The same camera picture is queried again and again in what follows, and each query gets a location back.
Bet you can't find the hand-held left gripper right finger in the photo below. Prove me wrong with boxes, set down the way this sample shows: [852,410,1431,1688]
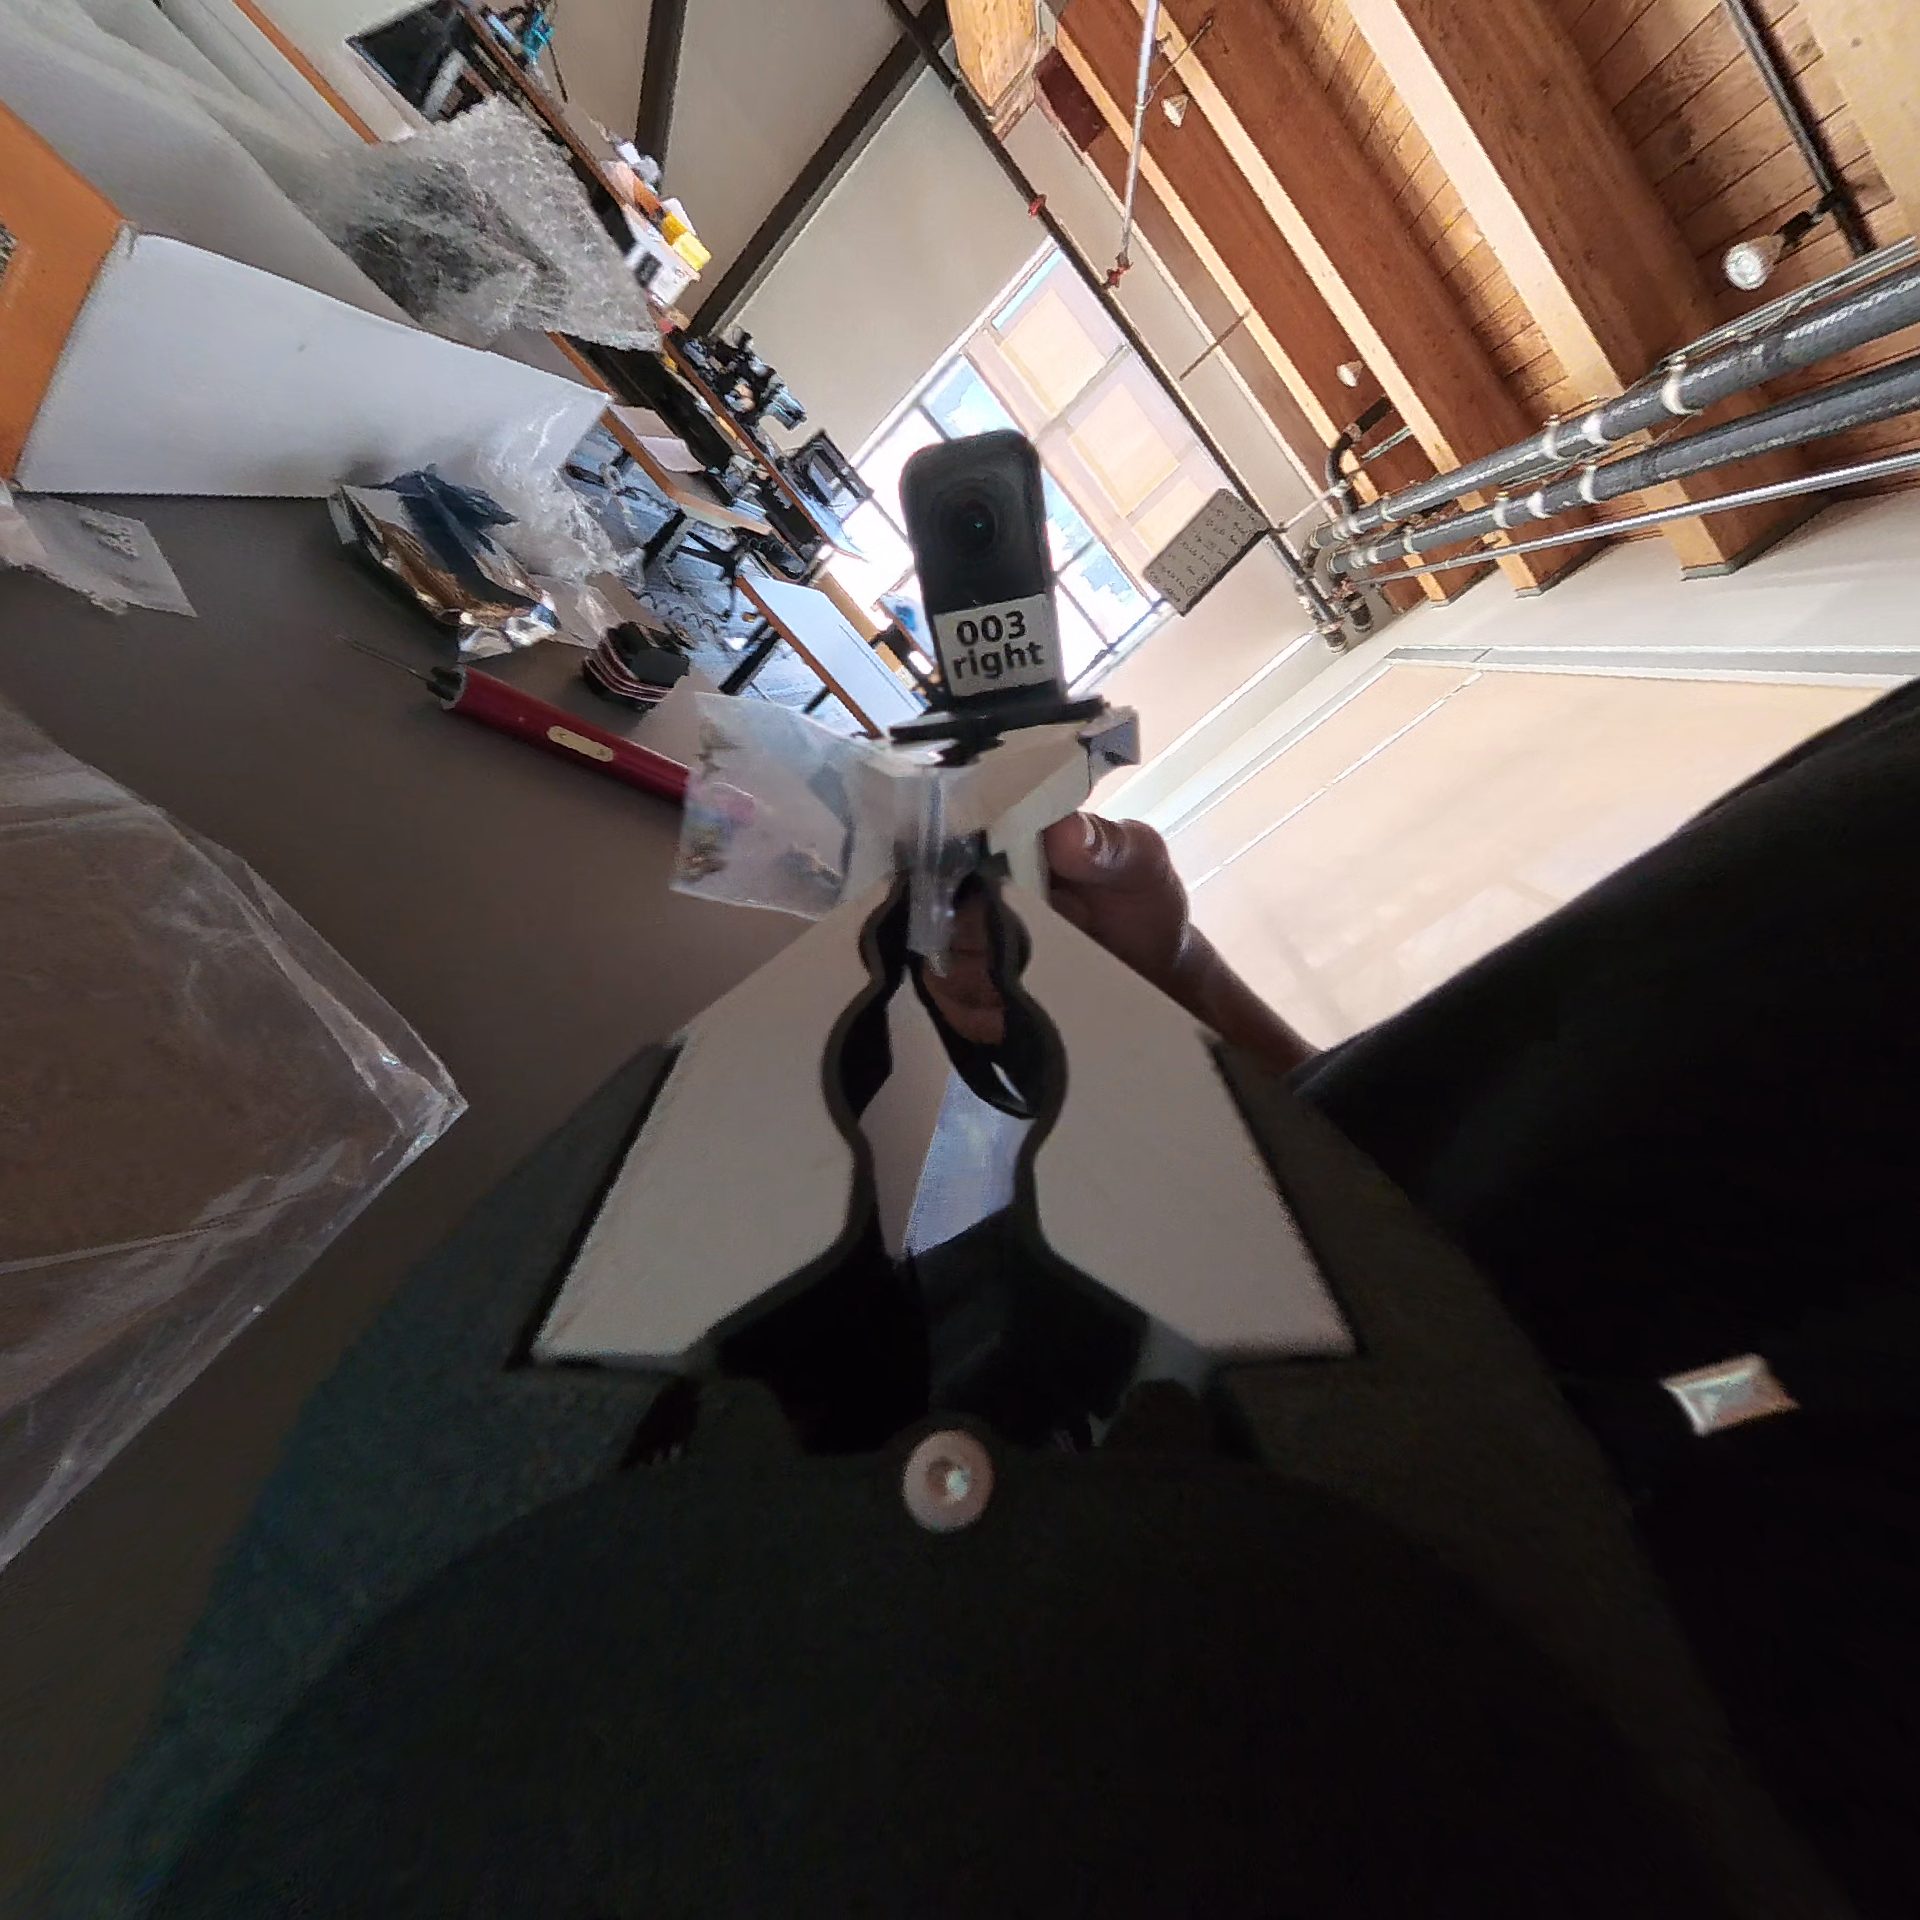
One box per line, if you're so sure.
[1005,884,1362,1431]

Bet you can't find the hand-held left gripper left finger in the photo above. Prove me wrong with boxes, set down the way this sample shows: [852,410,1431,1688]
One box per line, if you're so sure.
[527,880,902,1374]

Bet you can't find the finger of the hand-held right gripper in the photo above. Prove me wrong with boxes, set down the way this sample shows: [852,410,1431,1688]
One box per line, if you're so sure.
[948,737,1093,866]
[858,748,942,874]

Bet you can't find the clear screw bag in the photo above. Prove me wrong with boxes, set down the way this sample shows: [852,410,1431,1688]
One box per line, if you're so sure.
[670,697,961,961]

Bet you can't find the person's right forearm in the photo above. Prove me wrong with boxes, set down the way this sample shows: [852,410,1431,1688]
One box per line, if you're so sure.
[1169,921,1320,1074]

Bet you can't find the dark grey desk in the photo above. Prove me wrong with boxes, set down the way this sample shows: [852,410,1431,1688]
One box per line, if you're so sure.
[0,486,916,1877]

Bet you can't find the person's right hand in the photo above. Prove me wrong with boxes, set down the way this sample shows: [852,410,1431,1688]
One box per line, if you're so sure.
[1045,815,1200,984]

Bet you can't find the large grid window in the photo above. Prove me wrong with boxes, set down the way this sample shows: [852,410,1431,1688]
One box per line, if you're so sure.
[877,247,1201,706]

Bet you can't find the long workbench with equipment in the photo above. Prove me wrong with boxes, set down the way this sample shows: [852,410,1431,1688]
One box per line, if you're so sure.
[449,0,938,740]

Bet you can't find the grey hanging panel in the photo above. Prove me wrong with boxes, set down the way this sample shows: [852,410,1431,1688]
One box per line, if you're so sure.
[1140,489,1272,617]

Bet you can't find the stack of dark red pads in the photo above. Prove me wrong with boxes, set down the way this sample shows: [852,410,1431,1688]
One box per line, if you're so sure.
[575,620,695,706]

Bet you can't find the red electric screwdriver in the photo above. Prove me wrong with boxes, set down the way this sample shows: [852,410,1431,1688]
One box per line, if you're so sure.
[343,638,695,805]

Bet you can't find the crumpled clear plastic wrap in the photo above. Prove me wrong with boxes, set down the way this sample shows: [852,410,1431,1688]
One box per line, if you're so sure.
[480,398,640,586]

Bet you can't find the thin ceiling sprinkler pipe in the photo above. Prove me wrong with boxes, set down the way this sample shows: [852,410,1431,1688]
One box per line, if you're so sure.
[1112,0,1174,287]

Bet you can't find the dark blue parts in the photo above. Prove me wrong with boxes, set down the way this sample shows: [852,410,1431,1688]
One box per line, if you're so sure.
[367,463,519,569]

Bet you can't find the large clear plastic bag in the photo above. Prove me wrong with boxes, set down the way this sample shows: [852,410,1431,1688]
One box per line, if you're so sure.
[0,703,466,1568]

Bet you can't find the small silver tag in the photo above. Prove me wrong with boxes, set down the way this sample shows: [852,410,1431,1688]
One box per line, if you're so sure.
[1662,1352,1798,1437]

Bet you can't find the bubble wrap bundle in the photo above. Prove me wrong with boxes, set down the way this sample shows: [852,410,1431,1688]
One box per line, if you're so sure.
[293,102,664,353]

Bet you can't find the orange and white cardboard box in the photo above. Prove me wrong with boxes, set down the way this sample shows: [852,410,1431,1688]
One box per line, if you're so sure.
[0,95,608,501]

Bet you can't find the metal ceiling pipes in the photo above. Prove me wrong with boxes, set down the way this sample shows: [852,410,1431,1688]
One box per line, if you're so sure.
[1293,240,1920,648]

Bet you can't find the ceiling spotlight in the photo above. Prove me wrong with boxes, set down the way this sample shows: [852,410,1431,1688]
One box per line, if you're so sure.
[1720,191,1870,294]

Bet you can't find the group of small parts bags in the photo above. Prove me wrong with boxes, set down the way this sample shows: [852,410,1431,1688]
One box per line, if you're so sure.
[0,496,196,617]

